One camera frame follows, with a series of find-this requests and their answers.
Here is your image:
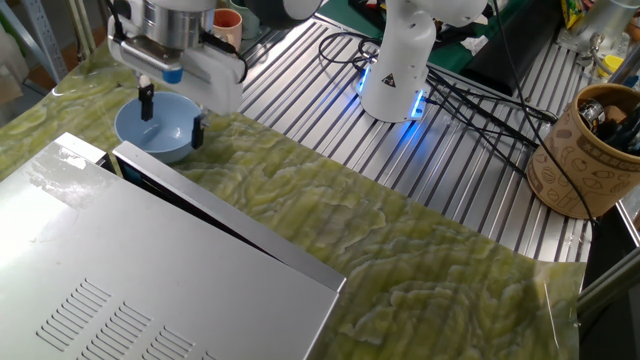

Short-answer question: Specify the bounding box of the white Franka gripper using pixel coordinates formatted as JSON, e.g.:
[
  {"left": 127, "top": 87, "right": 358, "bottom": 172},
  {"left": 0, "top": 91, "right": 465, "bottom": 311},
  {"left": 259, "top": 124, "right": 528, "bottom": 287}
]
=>
[{"left": 107, "top": 0, "right": 248, "bottom": 151}]

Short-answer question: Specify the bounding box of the silver microwave oven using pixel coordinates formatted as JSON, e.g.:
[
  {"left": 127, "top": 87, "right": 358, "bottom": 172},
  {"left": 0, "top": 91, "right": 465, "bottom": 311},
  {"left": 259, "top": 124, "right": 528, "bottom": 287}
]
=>
[{"left": 0, "top": 131, "right": 348, "bottom": 360}]

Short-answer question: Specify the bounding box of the light blue bowl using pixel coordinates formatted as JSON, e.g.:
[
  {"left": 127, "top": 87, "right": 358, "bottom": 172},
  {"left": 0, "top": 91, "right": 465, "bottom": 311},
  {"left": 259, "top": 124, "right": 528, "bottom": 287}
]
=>
[{"left": 114, "top": 91, "right": 205, "bottom": 165}]

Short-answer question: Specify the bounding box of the orange cup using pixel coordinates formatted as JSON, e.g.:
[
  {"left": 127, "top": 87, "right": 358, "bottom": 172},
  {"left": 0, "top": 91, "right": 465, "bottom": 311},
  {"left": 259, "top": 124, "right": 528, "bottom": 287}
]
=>
[{"left": 212, "top": 7, "right": 244, "bottom": 52}]

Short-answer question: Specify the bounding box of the beige pipe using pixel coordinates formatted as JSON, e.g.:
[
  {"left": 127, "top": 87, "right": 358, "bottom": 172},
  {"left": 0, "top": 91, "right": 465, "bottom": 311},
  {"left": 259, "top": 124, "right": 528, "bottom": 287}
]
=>
[{"left": 66, "top": 0, "right": 97, "bottom": 62}]

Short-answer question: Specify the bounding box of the grey metal shelf rack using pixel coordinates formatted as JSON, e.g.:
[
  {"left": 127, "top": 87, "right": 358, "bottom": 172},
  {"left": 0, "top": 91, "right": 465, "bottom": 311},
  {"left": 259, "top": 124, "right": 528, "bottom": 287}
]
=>
[{"left": 0, "top": 0, "right": 70, "bottom": 85}]

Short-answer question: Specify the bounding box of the green marble pattern mat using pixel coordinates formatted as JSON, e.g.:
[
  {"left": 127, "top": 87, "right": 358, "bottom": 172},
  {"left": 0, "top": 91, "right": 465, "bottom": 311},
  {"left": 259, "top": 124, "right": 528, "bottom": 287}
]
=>
[{"left": 0, "top": 32, "right": 587, "bottom": 360}]

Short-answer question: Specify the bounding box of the green cloth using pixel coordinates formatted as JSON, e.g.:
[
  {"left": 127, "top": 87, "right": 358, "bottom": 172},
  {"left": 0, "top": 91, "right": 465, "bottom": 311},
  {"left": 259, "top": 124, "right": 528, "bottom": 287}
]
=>
[{"left": 314, "top": 0, "right": 531, "bottom": 76}]

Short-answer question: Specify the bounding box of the white paper scrap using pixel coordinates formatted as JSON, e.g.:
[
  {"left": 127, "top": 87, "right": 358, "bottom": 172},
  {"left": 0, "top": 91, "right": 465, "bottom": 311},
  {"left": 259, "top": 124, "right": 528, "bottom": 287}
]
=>
[{"left": 459, "top": 34, "right": 490, "bottom": 57}]

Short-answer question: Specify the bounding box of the long black box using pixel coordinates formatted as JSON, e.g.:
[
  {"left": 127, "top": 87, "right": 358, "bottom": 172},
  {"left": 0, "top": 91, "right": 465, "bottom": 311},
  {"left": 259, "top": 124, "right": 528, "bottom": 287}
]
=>
[{"left": 459, "top": 0, "right": 566, "bottom": 97}]

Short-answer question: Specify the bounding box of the brown printed cardboard tub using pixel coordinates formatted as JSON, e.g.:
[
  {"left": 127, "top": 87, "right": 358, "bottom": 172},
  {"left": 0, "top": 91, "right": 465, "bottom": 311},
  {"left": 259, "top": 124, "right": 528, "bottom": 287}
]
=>
[{"left": 525, "top": 82, "right": 640, "bottom": 221}]

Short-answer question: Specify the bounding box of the yellow snack packet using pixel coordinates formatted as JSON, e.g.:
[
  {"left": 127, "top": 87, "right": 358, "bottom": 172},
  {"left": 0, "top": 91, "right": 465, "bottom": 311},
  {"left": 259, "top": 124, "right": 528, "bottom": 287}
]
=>
[{"left": 559, "top": 0, "right": 587, "bottom": 30}]

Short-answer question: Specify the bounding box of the silver tape roll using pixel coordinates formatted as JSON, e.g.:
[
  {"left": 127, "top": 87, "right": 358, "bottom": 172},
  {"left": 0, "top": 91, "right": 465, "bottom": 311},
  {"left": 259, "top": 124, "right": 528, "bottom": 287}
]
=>
[{"left": 578, "top": 97, "right": 607, "bottom": 133}]

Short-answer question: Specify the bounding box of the yellow plastic piece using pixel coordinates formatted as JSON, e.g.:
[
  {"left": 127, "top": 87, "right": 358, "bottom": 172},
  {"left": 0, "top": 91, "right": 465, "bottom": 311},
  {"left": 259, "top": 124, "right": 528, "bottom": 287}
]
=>
[{"left": 597, "top": 53, "right": 626, "bottom": 80}]

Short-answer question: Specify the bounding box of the silver camera with blue end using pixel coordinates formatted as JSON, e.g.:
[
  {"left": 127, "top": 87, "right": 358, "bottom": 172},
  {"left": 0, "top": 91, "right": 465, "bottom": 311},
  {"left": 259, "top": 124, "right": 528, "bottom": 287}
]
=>
[{"left": 118, "top": 35, "right": 185, "bottom": 85}]

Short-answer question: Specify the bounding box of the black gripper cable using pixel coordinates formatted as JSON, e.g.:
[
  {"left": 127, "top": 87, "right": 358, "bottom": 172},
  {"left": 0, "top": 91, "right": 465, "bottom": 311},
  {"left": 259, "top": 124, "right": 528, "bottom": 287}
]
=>
[{"left": 198, "top": 29, "right": 250, "bottom": 85}]

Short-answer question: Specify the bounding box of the black camera cable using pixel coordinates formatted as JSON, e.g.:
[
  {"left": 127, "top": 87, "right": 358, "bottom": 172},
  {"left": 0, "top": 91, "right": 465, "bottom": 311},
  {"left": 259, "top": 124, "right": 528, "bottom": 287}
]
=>
[{"left": 102, "top": 0, "right": 129, "bottom": 44}]

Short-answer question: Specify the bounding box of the black coiled cable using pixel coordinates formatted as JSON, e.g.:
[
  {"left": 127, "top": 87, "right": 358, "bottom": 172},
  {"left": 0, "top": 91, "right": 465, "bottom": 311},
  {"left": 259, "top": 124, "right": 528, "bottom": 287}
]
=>
[{"left": 318, "top": 31, "right": 384, "bottom": 74}]

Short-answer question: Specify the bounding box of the black base cable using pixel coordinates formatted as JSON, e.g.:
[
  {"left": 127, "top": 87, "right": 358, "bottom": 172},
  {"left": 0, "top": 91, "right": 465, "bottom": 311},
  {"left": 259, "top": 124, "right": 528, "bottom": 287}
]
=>
[
  {"left": 424, "top": 64, "right": 559, "bottom": 125},
  {"left": 427, "top": 74, "right": 541, "bottom": 176}
]

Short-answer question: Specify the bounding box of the long thin black cable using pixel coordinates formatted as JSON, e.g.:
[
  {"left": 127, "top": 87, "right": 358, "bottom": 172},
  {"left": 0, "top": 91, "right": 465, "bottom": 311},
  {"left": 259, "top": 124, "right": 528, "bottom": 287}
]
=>
[{"left": 499, "top": 0, "right": 599, "bottom": 229}]

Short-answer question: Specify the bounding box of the black handled tool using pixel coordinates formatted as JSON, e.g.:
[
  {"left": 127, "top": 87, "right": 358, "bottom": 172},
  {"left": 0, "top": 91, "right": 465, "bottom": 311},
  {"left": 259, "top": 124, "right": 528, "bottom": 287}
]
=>
[{"left": 594, "top": 104, "right": 640, "bottom": 155}]

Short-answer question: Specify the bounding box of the aluminium frame post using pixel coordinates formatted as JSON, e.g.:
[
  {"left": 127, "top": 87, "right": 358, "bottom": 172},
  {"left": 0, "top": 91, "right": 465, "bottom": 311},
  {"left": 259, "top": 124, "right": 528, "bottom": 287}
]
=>
[{"left": 576, "top": 244, "right": 640, "bottom": 326}]

